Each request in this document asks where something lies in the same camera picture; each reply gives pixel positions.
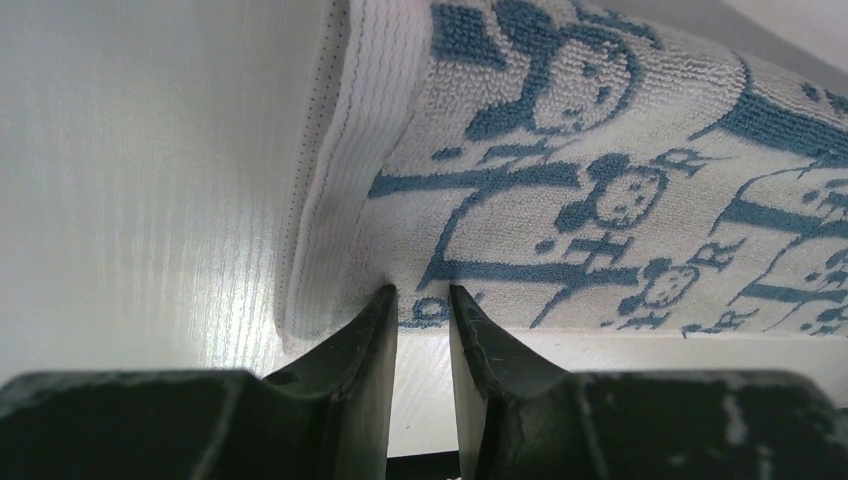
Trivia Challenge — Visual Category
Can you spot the white blue patterned towel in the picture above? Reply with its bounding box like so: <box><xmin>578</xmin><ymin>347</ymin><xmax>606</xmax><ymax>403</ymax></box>
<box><xmin>277</xmin><ymin>1</ymin><xmax>847</xmax><ymax>351</ymax></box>

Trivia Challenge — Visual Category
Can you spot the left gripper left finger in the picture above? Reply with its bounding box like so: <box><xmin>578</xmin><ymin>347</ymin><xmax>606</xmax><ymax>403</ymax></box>
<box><xmin>263</xmin><ymin>285</ymin><xmax>398</xmax><ymax>479</ymax></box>

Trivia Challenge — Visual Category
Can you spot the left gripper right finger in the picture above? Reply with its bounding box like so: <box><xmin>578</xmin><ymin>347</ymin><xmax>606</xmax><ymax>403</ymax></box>
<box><xmin>449</xmin><ymin>285</ymin><xmax>577</xmax><ymax>479</ymax></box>

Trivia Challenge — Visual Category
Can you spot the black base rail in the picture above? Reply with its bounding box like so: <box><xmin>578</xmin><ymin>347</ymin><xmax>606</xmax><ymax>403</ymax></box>
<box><xmin>385</xmin><ymin>451</ymin><xmax>461</xmax><ymax>480</ymax></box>

